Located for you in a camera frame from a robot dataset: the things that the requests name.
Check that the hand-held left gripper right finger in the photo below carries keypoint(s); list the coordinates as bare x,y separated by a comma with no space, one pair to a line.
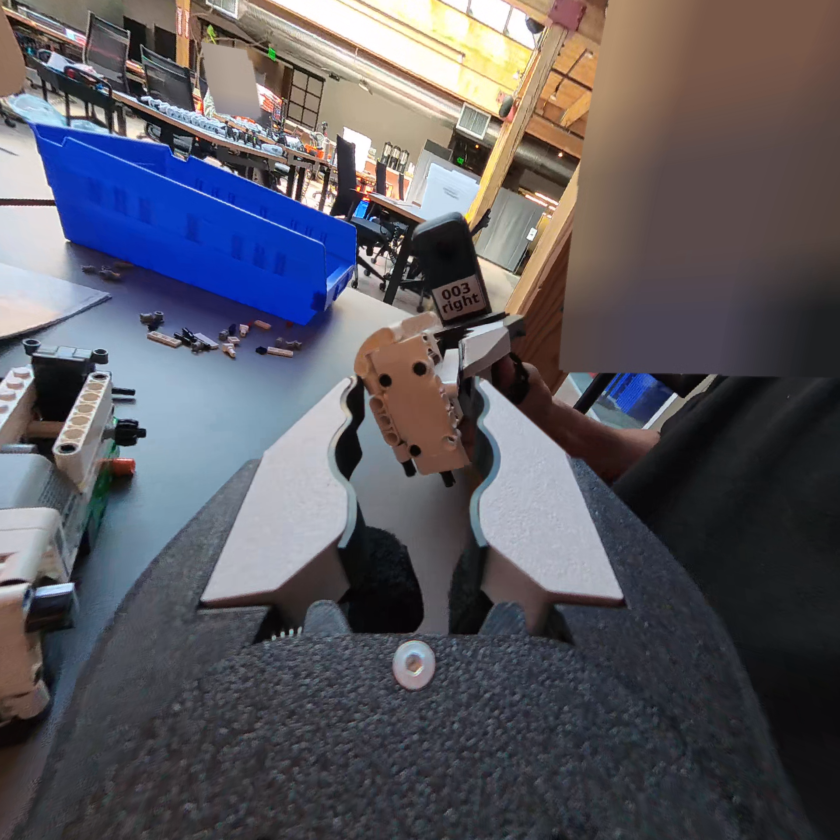
551,525

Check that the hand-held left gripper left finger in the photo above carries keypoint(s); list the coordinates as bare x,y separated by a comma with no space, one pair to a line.
282,525

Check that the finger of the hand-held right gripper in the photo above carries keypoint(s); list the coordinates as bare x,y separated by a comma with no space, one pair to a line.
482,351

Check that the white lego subassembly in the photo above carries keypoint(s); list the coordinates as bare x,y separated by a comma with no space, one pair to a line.
413,407

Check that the lego truck model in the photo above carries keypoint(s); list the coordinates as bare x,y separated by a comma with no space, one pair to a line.
79,426

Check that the person's right forearm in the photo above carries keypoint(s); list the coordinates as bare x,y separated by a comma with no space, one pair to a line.
604,439

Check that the scattered small lego pieces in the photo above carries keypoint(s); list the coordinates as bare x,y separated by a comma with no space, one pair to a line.
164,339

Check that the long table with lego models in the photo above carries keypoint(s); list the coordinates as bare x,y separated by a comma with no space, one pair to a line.
197,131

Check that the lego instruction booklet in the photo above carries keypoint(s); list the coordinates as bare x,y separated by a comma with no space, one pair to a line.
39,302

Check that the person's right hand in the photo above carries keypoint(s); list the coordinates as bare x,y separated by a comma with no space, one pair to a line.
538,400

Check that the black office chair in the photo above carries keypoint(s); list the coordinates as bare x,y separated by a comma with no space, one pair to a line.
167,79
348,177
108,52

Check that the blue plastic bin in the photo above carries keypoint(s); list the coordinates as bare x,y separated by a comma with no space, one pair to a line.
197,223
630,390

